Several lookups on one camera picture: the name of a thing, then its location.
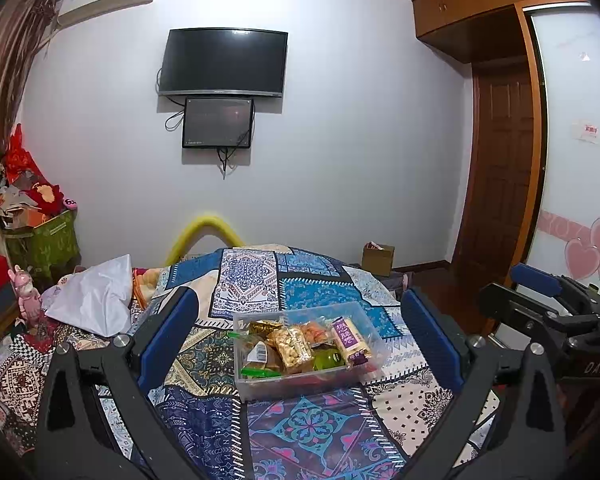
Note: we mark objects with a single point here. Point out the brown striped curtain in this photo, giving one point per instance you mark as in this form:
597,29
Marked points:
10,85

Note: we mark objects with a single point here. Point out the green snack packet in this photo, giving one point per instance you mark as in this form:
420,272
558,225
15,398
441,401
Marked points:
327,358

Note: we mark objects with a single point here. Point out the brown wooden door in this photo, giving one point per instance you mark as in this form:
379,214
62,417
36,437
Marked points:
500,160

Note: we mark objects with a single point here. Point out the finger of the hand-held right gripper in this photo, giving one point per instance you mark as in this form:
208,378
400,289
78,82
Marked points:
535,276
520,307

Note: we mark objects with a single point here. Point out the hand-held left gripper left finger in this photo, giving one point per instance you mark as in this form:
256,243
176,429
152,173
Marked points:
167,340

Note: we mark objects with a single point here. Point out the orange snack packet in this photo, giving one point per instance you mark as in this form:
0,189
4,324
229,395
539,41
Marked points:
314,332

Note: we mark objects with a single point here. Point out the white sliding wardrobe door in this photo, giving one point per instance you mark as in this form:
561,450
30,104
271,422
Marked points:
570,85

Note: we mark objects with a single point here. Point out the clear packet of peanuts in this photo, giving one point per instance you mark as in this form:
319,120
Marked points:
290,350

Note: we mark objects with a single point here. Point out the green snack stick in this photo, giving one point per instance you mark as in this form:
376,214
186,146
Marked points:
260,372

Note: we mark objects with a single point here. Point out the wooden overhead cabinet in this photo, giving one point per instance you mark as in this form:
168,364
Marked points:
480,0

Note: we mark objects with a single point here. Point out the pile of red cloth things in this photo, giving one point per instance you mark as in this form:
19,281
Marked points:
25,185

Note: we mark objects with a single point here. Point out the white plastic bag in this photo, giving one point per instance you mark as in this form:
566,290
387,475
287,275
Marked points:
95,295

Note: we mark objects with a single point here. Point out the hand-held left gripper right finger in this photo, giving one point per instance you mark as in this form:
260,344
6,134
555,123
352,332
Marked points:
432,340

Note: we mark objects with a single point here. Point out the clear plastic storage box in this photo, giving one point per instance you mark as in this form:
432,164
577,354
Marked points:
290,390

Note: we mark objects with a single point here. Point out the pink heart stickers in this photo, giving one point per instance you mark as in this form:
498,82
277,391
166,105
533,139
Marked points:
582,257

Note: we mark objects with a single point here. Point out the purple and white snack packet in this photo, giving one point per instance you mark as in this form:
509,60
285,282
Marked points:
350,340

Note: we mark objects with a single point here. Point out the white paper door label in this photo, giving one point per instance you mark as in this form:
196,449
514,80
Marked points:
586,132

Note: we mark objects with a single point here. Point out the small black wall monitor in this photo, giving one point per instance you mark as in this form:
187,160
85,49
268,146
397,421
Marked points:
215,122

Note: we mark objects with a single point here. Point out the black wall television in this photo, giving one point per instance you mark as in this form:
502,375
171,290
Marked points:
220,60

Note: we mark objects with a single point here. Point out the cardboard box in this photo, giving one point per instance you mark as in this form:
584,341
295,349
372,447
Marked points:
377,260

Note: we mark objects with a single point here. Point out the gold snack packet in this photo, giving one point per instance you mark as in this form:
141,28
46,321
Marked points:
265,328

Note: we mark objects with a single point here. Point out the pink rabbit toy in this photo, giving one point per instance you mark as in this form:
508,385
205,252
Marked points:
27,295

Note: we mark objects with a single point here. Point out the green storage box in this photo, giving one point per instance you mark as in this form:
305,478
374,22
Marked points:
45,250

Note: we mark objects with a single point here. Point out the yellow foam tube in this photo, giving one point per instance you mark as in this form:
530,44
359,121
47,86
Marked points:
205,222

